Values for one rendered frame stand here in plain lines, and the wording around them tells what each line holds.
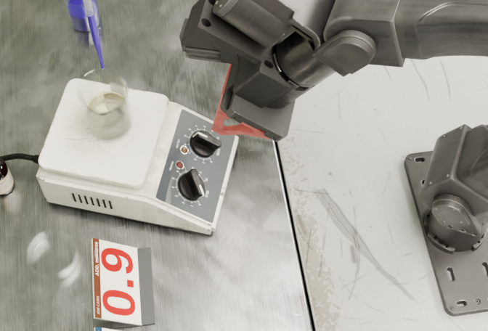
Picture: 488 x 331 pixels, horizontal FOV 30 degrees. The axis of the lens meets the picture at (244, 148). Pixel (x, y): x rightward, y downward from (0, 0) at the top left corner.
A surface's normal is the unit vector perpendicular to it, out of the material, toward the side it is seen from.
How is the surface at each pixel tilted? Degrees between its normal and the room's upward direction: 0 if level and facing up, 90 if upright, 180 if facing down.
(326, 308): 0
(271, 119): 31
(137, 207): 90
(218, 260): 0
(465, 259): 0
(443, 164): 61
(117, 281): 40
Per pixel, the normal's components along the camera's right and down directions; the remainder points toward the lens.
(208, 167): 0.50, -0.34
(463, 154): -0.82, -0.50
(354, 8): -0.29, -0.57
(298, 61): -0.65, 0.47
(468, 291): 0.00, -0.50
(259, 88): -0.22, 0.84
